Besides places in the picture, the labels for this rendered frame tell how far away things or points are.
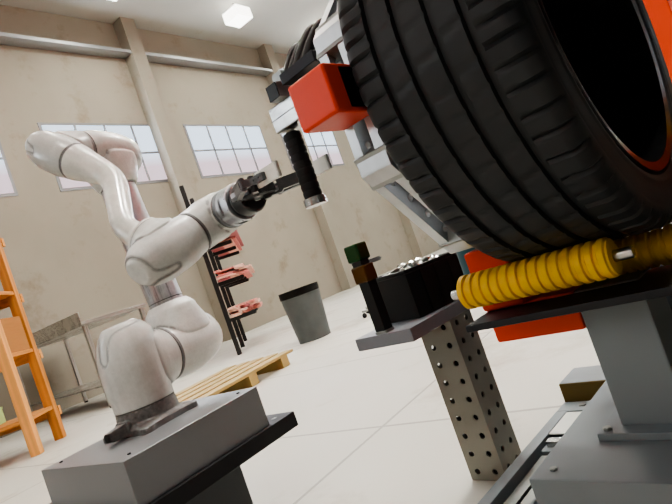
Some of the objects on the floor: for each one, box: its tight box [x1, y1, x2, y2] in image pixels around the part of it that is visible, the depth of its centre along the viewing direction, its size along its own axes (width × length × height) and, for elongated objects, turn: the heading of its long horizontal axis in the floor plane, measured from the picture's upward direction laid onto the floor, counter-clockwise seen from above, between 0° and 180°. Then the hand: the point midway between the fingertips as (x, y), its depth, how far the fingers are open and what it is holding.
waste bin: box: [278, 282, 331, 344], centre depth 562 cm, size 43×43×55 cm
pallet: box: [175, 349, 293, 402], centre depth 419 cm, size 116×80×10 cm
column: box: [421, 309, 521, 481], centre depth 138 cm, size 10×10×42 cm
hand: (301, 166), depth 104 cm, fingers open, 13 cm apart
